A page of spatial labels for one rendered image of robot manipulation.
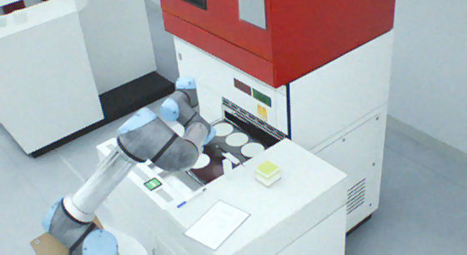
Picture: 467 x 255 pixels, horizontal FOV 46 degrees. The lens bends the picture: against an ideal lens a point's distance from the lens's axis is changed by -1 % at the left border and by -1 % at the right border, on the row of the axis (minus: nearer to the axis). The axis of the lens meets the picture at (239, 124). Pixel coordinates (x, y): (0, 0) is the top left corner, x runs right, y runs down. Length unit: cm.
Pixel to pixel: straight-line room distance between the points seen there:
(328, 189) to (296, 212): 17
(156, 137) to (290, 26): 76
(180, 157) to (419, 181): 227
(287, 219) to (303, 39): 70
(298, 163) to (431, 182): 161
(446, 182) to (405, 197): 30
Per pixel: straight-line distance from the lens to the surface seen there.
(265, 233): 195
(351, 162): 283
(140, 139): 164
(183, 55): 279
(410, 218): 341
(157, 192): 217
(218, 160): 236
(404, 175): 369
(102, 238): 183
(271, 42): 209
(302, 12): 214
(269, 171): 207
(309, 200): 205
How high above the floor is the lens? 236
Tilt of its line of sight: 35 degrees down
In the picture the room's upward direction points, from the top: 5 degrees counter-clockwise
